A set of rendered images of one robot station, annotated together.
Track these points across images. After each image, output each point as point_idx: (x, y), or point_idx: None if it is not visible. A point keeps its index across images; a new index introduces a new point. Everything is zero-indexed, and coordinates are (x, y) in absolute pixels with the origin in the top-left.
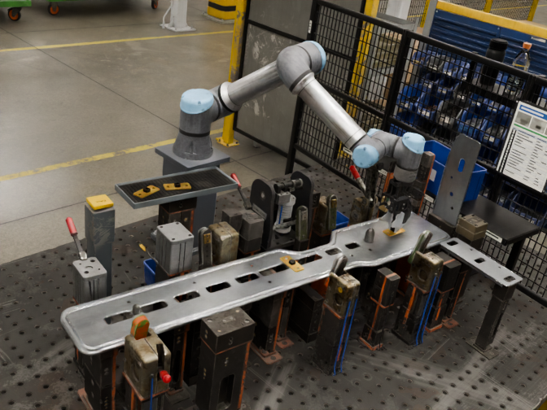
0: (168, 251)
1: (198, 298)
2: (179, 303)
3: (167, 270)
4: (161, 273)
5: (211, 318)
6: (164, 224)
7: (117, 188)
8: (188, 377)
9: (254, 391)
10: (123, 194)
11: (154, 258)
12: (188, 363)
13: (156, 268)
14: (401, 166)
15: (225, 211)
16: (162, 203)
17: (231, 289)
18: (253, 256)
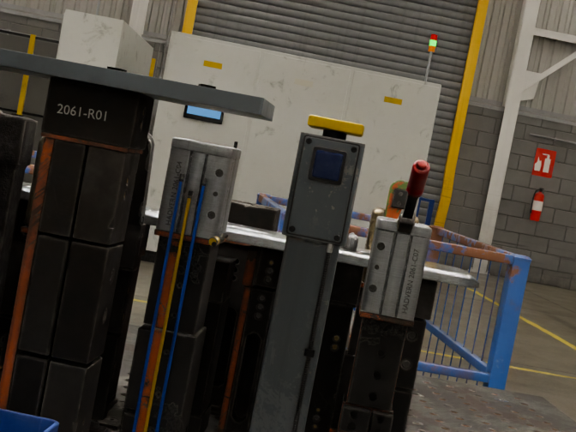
0: (234, 182)
1: (227, 225)
2: (266, 232)
3: (225, 231)
4: (211, 262)
5: (262, 207)
6: (126, 199)
7: (265, 103)
8: (211, 404)
9: (117, 388)
10: (268, 105)
11: (222, 234)
12: (213, 376)
13: (87, 374)
14: None
15: (28, 119)
16: (139, 137)
17: (155, 210)
18: (30, 189)
